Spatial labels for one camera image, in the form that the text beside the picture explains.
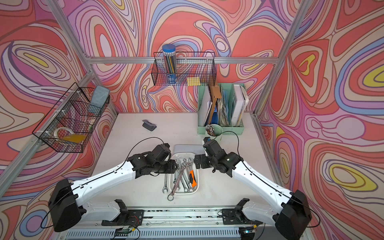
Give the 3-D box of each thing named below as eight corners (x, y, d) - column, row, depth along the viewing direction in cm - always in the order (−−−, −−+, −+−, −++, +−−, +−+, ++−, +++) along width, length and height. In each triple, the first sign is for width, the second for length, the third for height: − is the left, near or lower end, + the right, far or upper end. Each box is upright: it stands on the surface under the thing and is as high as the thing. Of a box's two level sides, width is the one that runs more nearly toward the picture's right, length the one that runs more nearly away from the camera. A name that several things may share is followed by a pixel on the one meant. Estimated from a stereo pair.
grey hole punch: (141, 125, 115) (139, 122, 113) (146, 121, 118) (144, 118, 115) (152, 132, 111) (151, 129, 108) (156, 128, 114) (156, 125, 111)
